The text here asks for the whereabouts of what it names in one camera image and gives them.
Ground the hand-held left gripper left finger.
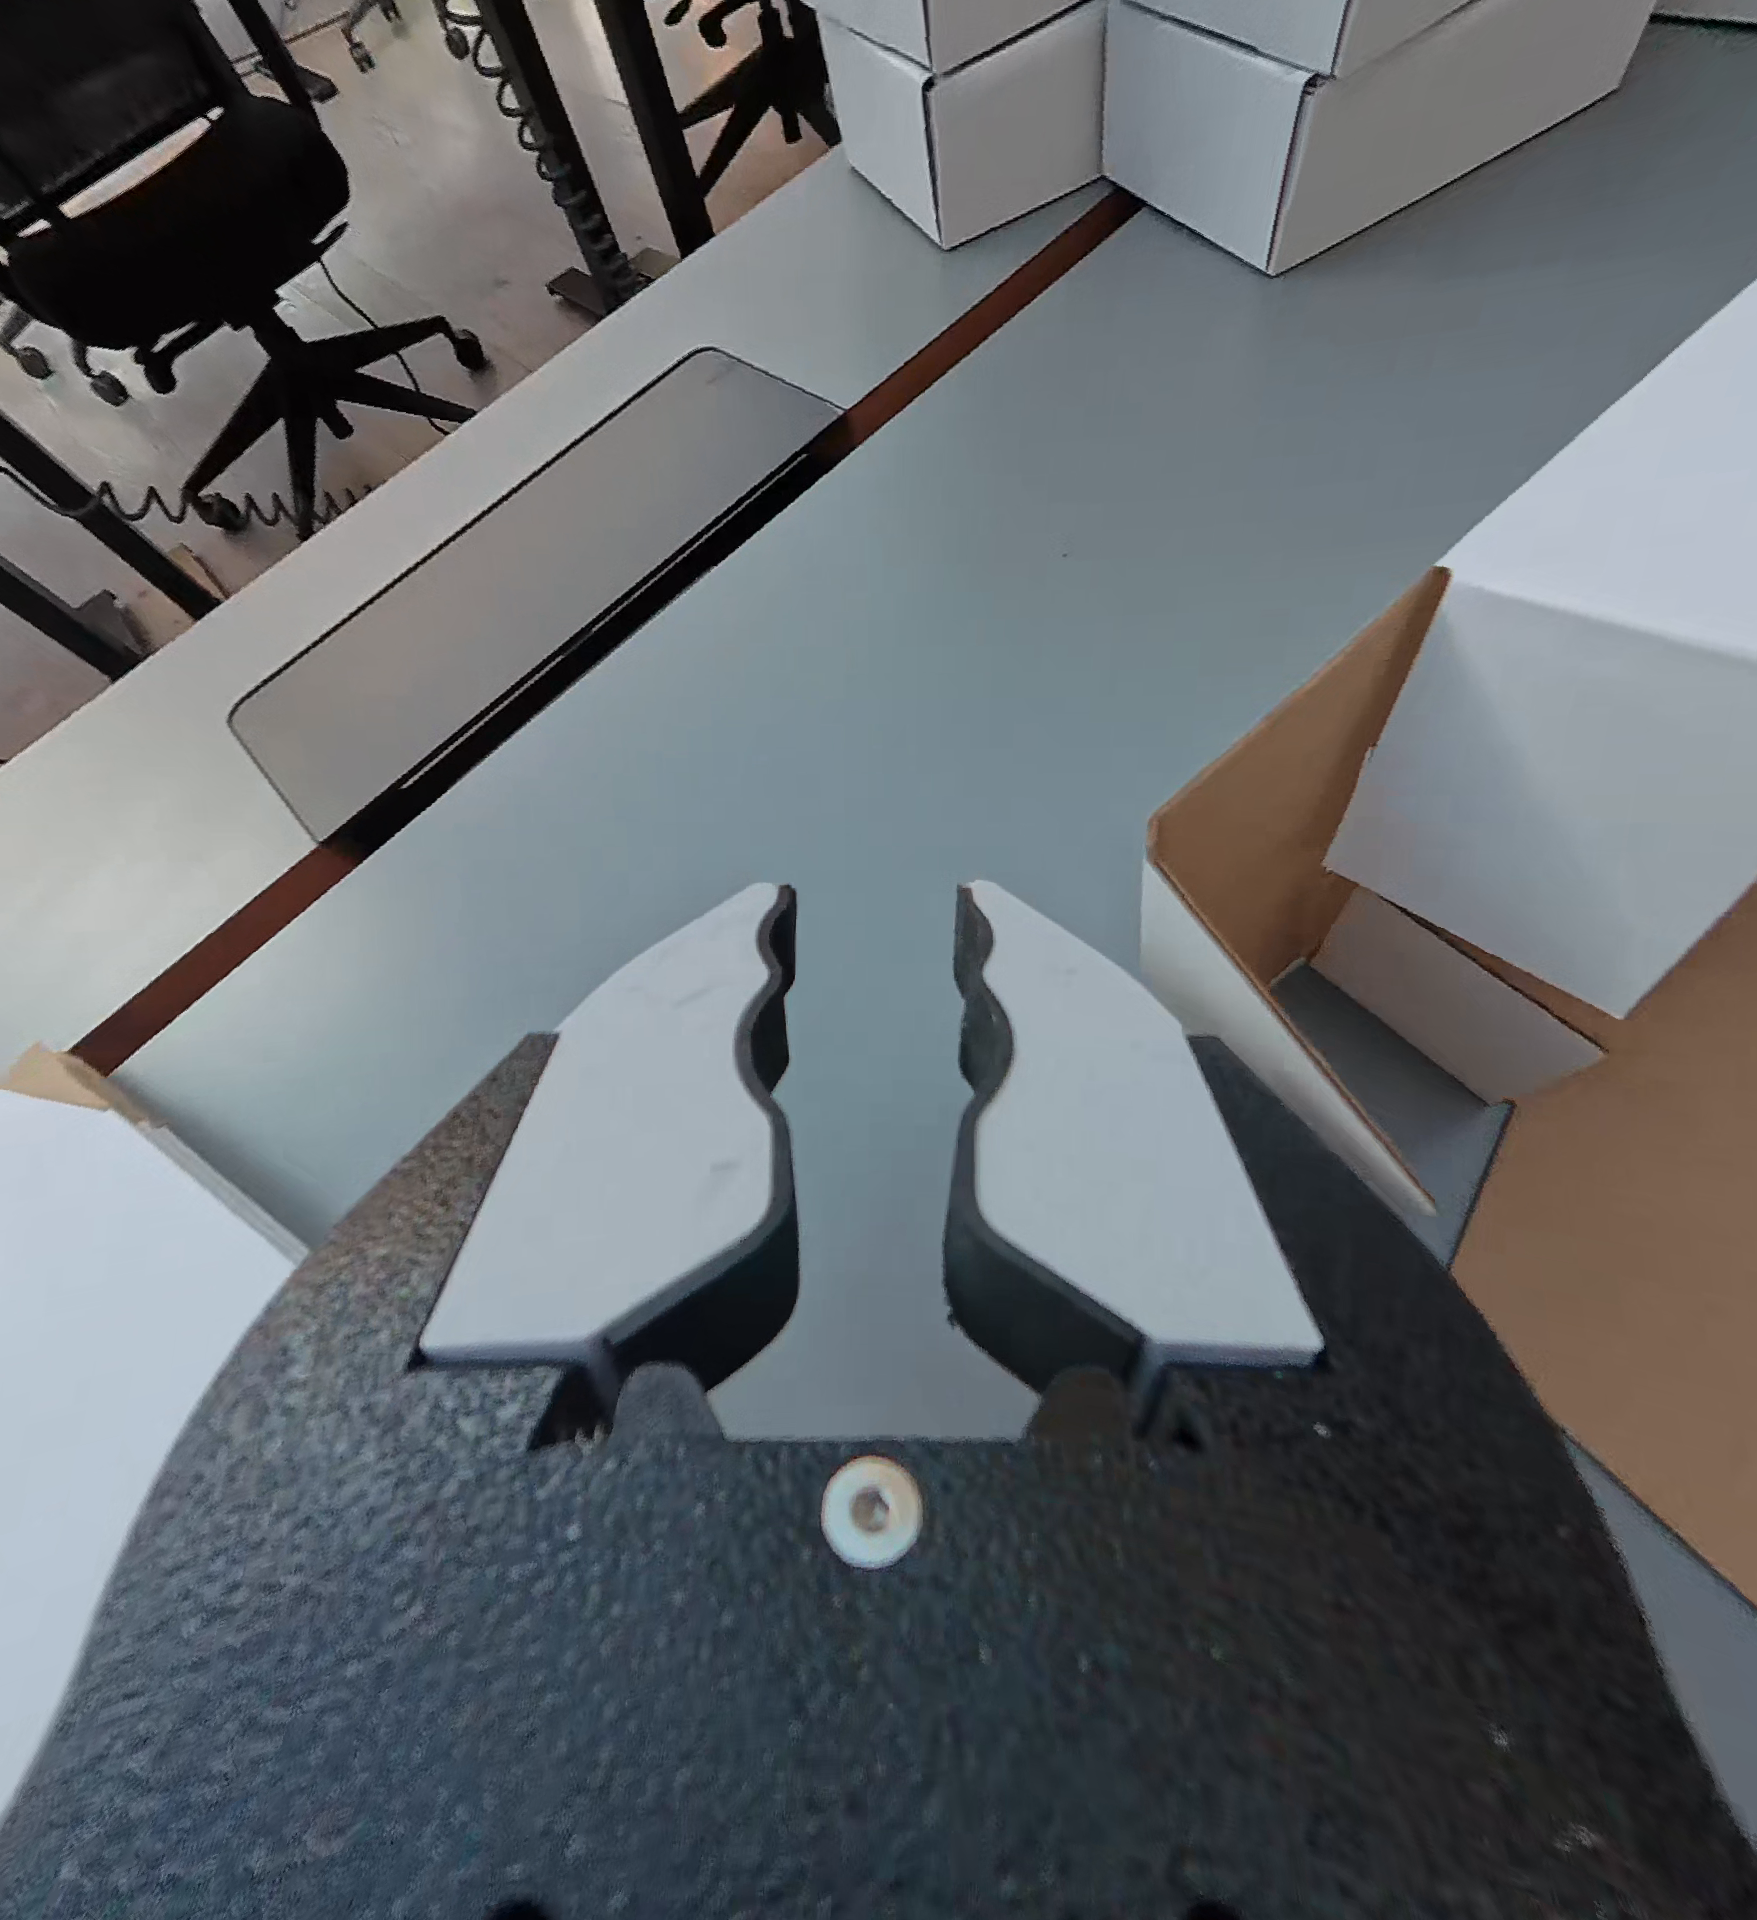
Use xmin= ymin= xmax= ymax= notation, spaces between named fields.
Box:
xmin=409 ymin=880 xmax=803 ymax=1448

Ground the flat white cardboard sheet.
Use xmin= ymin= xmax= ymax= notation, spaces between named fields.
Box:
xmin=0 ymin=1043 xmax=312 ymax=1869

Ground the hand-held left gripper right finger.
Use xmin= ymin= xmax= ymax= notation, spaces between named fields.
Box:
xmin=942 ymin=880 xmax=1327 ymax=1429

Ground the grey desk cable cover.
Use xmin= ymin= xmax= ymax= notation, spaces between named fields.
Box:
xmin=228 ymin=349 xmax=846 ymax=846

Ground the white cardboard box brown inside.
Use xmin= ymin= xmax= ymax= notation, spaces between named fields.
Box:
xmin=1139 ymin=202 xmax=1757 ymax=1670

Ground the black office chair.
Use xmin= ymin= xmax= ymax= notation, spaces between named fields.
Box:
xmin=0 ymin=0 xmax=493 ymax=539
xmin=663 ymin=0 xmax=838 ymax=152

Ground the black desk leg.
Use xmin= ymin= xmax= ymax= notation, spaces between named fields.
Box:
xmin=600 ymin=0 xmax=718 ymax=257
xmin=0 ymin=171 xmax=228 ymax=679

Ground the black coiled cable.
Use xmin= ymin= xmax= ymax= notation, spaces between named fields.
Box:
xmin=0 ymin=461 xmax=378 ymax=539
xmin=481 ymin=0 xmax=661 ymax=316

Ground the stack of white boxes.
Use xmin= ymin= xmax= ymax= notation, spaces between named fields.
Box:
xmin=810 ymin=0 xmax=1661 ymax=278

